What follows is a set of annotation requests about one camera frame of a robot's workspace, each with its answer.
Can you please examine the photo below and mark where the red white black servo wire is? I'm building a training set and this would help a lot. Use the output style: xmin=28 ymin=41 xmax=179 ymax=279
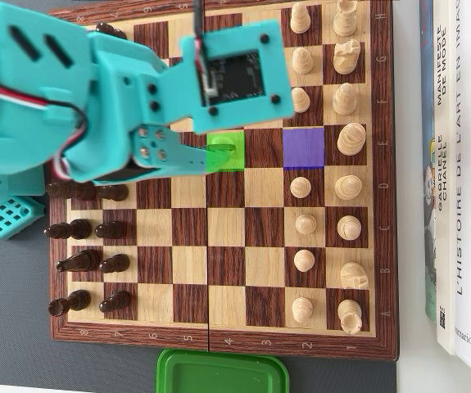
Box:
xmin=0 ymin=67 xmax=91 ymax=181

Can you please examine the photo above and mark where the dark brown wooden pawn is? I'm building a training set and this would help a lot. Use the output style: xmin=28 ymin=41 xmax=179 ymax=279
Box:
xmin=98 ymin=254 xmax=131 ymax=274
xmin=97 ymin=183 xmax=129 ymax=201
xmin=99 ymin=290 xmax=133 ymax=314
xmin=95 ymin=22 xmax=129 ymax=41
xmin=94 ymin=220 xmax=125 ymax=240

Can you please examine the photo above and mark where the white Gabrielle Chanel book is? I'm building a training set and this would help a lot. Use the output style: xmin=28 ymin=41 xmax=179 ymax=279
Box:
xmin=430 ymin=0 xmax=460 ymax=356

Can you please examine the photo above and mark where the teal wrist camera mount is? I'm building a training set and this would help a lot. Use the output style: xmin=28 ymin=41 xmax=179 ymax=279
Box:
xmin=136 ymin=19 xmax=297 ymax=135

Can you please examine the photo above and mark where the green plastic container lid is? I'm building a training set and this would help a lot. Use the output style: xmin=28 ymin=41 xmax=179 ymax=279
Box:
xmin=156 ymin=346 xmax=290 ymax=393

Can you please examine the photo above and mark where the wooden folding chess board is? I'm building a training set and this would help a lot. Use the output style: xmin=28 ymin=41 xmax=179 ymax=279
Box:
xmin=48 ymin=0 xmax=400 ymax=362

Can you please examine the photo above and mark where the white wooden king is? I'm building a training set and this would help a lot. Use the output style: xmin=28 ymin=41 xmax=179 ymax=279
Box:
xmin=336 ymin=122 xmax=367 ymax=156

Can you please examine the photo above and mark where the white wooden knight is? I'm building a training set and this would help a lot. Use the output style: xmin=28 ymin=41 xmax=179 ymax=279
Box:
xmin=332 ymin=38 xmax=362 ymax=76
xmin=339 ymin=261 xmax=369 ymax=291

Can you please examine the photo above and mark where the dark brown wooden queen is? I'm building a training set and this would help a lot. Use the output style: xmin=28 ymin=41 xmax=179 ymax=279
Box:
xmin=45 ymin=182 xmax=98 ymax=201

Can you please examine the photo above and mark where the dark brown wooden knight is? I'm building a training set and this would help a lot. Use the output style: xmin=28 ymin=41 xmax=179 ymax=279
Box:
xmin=56 ymin=248 xmax=103 ymax=273

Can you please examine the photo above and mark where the dark brown wooden bishop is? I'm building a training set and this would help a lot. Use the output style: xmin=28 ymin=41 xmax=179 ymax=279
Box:
xmin=44 ymin=219 xmax=93 ymax=241

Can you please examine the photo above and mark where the white wooden pawn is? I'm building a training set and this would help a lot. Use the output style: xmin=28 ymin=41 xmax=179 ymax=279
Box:
xmin=290 ymin=2 xmax=311 ymax=35
xmin=291 ymin=47 xmax=315 ymax=75
xmin=292 ymin=249 xmax=316 ymax=273
xmin=206 ymin=138 xmax=238 ymax=156
xmin=291 ymin=296 xmax=315 ymax=323
xmin=293 ymin=87 xmax=310 ymax=115
xmin=294 ymin=213 xmax=317 ymax=236
xmin=289 ymin=176 xmax=312 ymax=201

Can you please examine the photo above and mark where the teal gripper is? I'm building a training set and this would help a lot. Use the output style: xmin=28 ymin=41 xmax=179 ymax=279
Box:
xmin=61 ymin=32 xmax=237 ymax=184

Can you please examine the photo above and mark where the black camera cable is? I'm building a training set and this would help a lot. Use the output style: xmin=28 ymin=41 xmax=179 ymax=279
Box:
xmin=192 ymin=0 xmax=215 ymax=97

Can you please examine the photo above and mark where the white wooden bishop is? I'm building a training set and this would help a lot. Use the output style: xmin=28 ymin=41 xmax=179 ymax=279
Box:
xmin=336 ymin=215 xmax=362 ymax=242
xmin=332 ymin=83 xmax=358 ymax=117

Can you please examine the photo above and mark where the white wooden rook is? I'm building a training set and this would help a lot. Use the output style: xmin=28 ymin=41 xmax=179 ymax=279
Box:
xmin=332 ymin=0 xmax=361 ymax=38
xmin=336 ymin=299 xmax=363 ymax=333

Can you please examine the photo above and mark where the dark brown wooden rook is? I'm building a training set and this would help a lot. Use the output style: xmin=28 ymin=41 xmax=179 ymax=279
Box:
xmin=48 ymin=289 xmax=92 ymax=317

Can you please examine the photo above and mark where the white wooden queen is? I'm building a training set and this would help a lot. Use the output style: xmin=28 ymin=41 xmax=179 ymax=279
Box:
xmin=333 ymin=174 xmax=362 ymax=201

